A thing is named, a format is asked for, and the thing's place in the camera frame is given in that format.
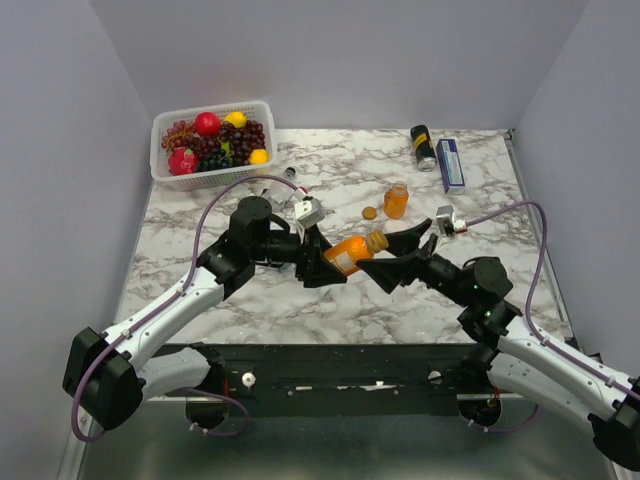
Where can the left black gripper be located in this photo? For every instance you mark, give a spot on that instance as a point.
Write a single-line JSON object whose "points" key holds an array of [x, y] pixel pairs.
{"points": [[318, 272]]}

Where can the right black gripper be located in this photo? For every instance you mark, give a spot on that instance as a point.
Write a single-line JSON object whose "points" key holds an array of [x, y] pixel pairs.
{"points": [[390, 272]]}

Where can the orange juice bottle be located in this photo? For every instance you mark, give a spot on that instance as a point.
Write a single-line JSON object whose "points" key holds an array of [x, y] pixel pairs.
{"points": [[396, 200], [345, 255]]}

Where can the gold bottle cap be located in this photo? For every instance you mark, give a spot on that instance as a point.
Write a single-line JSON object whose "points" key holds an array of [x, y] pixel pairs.
{"points": [[369, 213], [377, 241]]}

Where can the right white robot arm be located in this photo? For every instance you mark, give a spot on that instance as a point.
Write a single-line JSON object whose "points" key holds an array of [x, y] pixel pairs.
{"points": [[519, 355]]}

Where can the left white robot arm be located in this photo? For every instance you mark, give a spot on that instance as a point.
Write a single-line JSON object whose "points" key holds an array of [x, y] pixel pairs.
{"points": [[109, 374]]}

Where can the clear bottle black cap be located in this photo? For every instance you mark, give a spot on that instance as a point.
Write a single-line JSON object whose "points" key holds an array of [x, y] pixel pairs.
{"points": [[278, 194]]}

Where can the blue white box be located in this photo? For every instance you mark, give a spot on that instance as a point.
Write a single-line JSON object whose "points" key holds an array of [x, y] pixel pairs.
{"points": [[450, 166]]}

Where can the yellow lemon front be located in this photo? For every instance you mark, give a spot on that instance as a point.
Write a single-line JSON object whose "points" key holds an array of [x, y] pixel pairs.
{"points": [[258, 157]]}

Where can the yellow lemon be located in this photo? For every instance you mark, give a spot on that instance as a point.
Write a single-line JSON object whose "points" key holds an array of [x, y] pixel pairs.
{"points": [[258, 157], [237, 118]]}

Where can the black drink can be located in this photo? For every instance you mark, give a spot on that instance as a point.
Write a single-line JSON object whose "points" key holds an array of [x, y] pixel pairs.
{"points": [[423, 147]]}

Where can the dark red grape bunch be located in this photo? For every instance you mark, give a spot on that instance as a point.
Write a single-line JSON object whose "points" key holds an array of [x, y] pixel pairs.
{"points": [[238, 142]]}

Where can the black grape bunch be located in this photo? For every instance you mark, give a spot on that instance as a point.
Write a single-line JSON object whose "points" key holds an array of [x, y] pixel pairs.
{"points": [[214, 160]]}

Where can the yellow lemon back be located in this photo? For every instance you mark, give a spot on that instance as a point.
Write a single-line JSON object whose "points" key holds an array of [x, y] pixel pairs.
{"points": [[237, 118]]}

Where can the white plastic fruit basket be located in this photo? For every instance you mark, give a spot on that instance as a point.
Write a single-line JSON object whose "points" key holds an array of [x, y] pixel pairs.
{"points": [[257, 111]]}

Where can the pink dragon fruit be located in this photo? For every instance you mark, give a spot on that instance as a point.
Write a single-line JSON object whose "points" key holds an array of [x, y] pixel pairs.
{"points": [[182, 161]]}

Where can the red apple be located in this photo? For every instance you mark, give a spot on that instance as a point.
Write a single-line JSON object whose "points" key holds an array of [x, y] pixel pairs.
{"points": [[207, 124]]}

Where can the red grape bunch left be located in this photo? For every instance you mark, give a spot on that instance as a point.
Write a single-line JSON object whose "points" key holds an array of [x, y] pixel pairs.
{"points": [[180, 134]]}

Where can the black aluminium base frame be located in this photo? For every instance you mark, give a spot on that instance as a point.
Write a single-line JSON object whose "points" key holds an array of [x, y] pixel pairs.
{"points": [[322, 380]]}

